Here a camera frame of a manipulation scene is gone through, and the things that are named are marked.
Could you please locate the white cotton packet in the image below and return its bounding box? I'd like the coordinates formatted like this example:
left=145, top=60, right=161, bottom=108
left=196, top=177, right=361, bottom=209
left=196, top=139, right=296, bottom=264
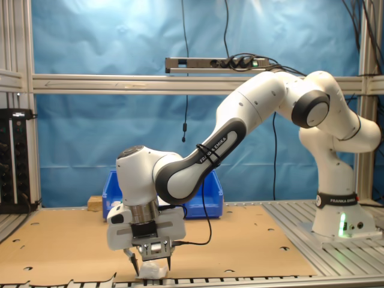
left=140, top=260, right=169, bottom=280

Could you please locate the blue bin for cotton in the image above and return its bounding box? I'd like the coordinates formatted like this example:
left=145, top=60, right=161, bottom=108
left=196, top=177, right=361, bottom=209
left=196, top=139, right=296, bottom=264
left=182, top=170, right=225, bottom=219

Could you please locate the chipboard block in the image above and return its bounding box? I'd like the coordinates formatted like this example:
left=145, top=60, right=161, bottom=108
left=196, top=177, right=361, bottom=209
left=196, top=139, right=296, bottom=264
left=87, top=195, right=105, bottom=212

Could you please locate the blue bin with assorted packets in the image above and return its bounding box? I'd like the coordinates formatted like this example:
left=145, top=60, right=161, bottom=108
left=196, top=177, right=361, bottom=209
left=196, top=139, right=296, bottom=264
left=101, top=170, right=124, bottom=223

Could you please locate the brown cardboard sheet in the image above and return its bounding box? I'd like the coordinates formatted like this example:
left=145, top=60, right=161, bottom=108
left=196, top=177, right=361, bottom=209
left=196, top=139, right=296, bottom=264
left=0, top=208, right=151, bottom=286
left=143, top=205, right=318, bottom=280

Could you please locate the black equipment rack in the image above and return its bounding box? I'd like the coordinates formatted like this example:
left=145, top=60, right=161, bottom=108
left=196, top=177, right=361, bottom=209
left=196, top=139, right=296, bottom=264
left=0, top=108, right=33, bottom=214

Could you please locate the horizontal aluminium beam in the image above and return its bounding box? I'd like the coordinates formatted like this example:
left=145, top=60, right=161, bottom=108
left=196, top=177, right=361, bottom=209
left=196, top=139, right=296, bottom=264
left=31, top=73, right=365, bottom=96

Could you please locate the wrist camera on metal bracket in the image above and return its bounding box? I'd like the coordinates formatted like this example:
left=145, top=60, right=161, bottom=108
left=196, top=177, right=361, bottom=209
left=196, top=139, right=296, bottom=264
left=130, top=223, right=175, bottom=261

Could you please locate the black robot camera cable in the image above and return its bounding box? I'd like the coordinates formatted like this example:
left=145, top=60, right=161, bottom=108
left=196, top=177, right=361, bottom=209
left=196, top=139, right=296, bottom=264
left=157, top=143, right=223, bottom=246

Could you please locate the long black hanging cable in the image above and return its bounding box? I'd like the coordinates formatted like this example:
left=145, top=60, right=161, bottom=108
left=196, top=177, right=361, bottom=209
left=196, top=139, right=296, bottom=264
left=272, top=112, right=278, bottom=197

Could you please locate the aluminium frame post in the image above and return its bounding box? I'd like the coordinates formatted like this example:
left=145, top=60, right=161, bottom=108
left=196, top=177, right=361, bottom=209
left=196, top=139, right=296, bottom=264
left=0, top=0, right=41, bottom=209
left=356, top=0, right=384, bottom=205

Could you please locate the thin black hanging cable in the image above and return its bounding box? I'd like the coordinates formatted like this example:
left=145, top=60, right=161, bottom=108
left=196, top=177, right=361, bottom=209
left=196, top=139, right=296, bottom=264
left=223, top=0, right=232, bottom=59

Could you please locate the black cable bundle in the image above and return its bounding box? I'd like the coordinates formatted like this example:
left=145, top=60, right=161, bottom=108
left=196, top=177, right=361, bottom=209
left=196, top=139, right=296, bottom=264
left=341, top=0, right=384, bottom=79

